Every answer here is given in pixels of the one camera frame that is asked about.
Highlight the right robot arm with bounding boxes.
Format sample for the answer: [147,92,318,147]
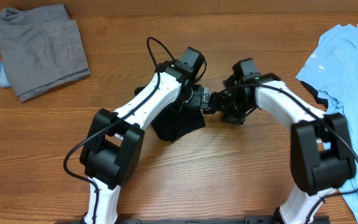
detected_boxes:
[207,58,356,223]

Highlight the light blue t-shirt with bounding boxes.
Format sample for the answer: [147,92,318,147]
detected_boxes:
[296,24,358,222]

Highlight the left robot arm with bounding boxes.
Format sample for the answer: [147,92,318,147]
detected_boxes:
[80,47,209,223]

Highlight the black t-shirt with logo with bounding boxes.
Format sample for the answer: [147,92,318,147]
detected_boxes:
[134,87,205,142]

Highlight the folded grey trousers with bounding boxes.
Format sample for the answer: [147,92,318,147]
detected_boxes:
[0,4,91,101]

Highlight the blue cloth under trousers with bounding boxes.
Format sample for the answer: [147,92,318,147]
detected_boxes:
[0,61,10,88]

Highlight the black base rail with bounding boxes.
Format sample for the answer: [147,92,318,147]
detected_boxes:
[54,215,331,224]

